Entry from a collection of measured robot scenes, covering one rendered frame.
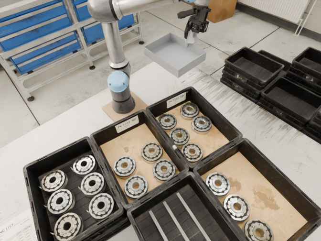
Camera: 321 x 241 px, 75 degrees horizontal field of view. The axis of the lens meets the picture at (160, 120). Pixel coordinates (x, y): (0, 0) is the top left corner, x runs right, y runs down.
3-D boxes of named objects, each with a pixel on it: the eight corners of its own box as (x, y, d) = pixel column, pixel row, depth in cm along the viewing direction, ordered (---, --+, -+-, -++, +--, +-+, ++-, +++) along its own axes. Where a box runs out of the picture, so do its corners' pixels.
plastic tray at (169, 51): (144, 54, 116) (143, 46, 112) (170, 39, 123) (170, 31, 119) (177, 78, 103) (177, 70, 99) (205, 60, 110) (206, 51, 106)
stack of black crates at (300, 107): (248, 117, 198) (261, 92, 171) (266, 102, 209) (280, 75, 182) (288, 145, 179) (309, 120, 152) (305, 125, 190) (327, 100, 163)
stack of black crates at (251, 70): (215, 96, 217) (223, 60, 181) (233, 82, 228) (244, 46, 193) (248, 118, 198) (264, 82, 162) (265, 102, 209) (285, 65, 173)
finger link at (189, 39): (190, 51, 110) (195, 33, 104) (181, 47, 113) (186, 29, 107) (193, 50, 112) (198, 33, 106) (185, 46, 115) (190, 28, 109)
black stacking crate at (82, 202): (36, 177, 99) (23, 167, 90) (95, 147, 107) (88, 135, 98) (58, 264, 77) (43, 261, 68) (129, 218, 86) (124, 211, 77)
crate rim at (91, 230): (25, 169, 91) (21, 166, 89) (90, 137, 100) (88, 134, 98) (45, 263, 70) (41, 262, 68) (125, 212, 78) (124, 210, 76)
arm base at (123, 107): (107, 105, 136) (103, 94, 128) (125, 93, 142) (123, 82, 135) (122, 117, 129) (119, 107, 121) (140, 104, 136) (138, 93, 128)
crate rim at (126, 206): (90, 137, 100) (88, 134, 98) (144, 111, 109) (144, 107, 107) (126, 212, 78) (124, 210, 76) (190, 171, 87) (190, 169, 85)
